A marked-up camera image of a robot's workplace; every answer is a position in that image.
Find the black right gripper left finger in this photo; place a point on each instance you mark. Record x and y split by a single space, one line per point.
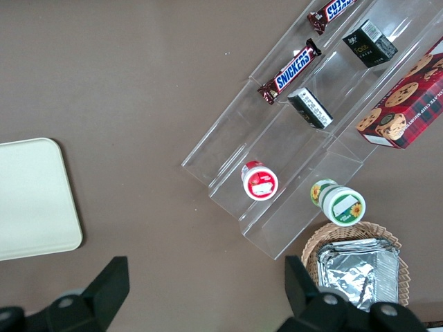
100 297

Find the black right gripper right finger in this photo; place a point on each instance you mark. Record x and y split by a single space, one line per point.
311 311

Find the clear acrylic step display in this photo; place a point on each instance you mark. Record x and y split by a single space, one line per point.
294 155

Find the red tartan cookie box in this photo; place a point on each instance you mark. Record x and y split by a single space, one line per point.
405 103

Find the Snickers chocolate bar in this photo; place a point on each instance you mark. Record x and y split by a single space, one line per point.
330 12
290 71

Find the small black box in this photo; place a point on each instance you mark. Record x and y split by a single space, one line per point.
309 109
368 45

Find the aluminium foil container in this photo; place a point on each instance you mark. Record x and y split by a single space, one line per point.
360 273

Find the cream plastic tray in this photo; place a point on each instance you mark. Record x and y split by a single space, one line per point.
34 197

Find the light tan wicker basket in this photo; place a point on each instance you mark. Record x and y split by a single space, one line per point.
346 231

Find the green lidded yogurt cup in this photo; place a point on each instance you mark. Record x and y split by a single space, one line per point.
342 205

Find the red lidded yogurt cup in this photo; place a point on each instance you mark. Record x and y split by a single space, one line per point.
259 183

